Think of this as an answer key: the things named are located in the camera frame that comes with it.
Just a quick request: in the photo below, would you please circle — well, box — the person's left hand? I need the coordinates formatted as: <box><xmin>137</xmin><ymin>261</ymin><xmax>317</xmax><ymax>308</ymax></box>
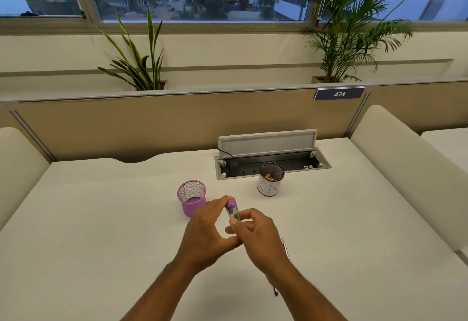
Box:
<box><xmin>178</xmin><ymin>195</ymin><xmax>244</xmax><ymax>278</ymax></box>

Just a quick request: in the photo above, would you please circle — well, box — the person's right hand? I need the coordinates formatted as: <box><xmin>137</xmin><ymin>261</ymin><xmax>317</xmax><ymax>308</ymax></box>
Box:
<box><xmin>224</xmin><ymin>208</ymin><xmax>292</xmax><ymax>278</ymax></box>

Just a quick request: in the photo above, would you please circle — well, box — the clear tube with purple cap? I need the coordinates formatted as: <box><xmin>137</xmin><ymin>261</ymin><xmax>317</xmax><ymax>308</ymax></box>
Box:
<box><xmin>225</xmin><ymin>199</ymin><xmax>242</xmax><ymax>223</ymax></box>

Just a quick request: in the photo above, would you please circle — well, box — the person's left forearm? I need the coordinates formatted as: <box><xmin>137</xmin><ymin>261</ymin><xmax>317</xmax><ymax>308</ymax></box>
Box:
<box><xmin>121</xmin><ymin>256</ymin><xmax>206</xmax><ymax>321</ymax></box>

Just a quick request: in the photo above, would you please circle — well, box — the person's right forearm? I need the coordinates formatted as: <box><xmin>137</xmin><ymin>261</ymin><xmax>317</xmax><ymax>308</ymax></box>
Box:
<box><xmin>265</xmin><ymin>261</ymin><xmax>349</xmax><ymax>321</ymax></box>

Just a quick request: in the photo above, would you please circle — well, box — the purple mesh cup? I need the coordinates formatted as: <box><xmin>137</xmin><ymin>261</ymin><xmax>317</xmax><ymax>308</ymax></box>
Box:
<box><xmin>177</xmin><ymin>180</ymin><xmax>207</xmax><ymax>218</ymax></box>

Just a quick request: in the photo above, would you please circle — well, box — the pencil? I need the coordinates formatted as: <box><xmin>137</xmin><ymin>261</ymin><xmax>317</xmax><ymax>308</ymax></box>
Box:
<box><xmin>274</xmin><ymin>237</ymin><xmax>290</xmax><ymax>297</ymax></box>

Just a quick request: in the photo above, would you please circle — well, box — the black mesh cup white label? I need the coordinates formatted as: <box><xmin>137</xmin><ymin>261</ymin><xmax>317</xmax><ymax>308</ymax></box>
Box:
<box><xmin>257</xmin><ymin>162</ymin><xmax>285</xmax><ymax>198</ymax></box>

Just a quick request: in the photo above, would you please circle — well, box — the beige desk partition panel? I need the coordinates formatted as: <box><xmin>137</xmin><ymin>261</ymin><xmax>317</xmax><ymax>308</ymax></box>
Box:
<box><xmin>10</xmin><ymin>88</ymin><xmax>371</xmax><ymax>163</ymax></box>
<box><xmin>365</xmin><ymin>79</ymin><xmax>468</xmax><ymax>136</ymax></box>

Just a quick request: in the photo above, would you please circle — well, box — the dark blue number sign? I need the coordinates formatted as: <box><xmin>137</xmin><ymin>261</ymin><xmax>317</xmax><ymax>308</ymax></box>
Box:
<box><xmin>314</xmin><ymin>86</ymin><xmax>366</xmax><ymax>101</ymax></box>

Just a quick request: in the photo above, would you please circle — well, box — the beige planter box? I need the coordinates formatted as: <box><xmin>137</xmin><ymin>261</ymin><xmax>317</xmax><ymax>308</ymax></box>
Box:
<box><xmin>312</xmin><ymin>75</ymin><xmax>362</xmax><ymax>85</ymax></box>

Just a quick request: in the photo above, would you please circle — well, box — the white desk side divider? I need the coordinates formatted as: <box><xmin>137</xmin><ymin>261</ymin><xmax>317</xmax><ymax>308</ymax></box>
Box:
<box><xmin>350</xmin><ymin>105</ymin><xmax>468</xmax><ymax>253</ymax></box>
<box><xmin>0</xmin><ymin>127</ymin><xmax>50</xmax><ymax>231</ymax></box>

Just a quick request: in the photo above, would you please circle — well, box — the snake plant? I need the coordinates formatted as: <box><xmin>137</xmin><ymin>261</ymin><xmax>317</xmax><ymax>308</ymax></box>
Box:
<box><xmin>96</xmin><ymin>3</ymin><xmax>165</xmax><ymax>91</ymax></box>

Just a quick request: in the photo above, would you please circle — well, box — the palm plant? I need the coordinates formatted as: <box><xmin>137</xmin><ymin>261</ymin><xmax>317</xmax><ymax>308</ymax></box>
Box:
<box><xmin>301</xmin><ymin>0</ymin><xmax>414</xmax><ymax>84</ymax></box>

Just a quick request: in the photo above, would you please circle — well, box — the black power cable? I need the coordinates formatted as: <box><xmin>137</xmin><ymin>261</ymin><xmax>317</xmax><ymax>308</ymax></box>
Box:
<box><xmin>218</xmin><ymin>149</ymin><xmax>239</xmax><ymax>167</ymax></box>

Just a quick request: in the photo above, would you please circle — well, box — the grey desk cable box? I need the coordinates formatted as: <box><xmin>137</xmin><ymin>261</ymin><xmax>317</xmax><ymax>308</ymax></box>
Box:
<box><xmin>214</xmin><ymin>147</ymin><xmax>332</xmax><ymax>182</ymax></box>

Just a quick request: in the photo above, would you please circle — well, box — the grey cable box lid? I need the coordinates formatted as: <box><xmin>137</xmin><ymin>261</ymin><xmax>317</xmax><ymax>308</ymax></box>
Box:
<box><xmin>218</xmin><ymin>129</ymin><xmax>318</xmax><ymax>159</ymax></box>

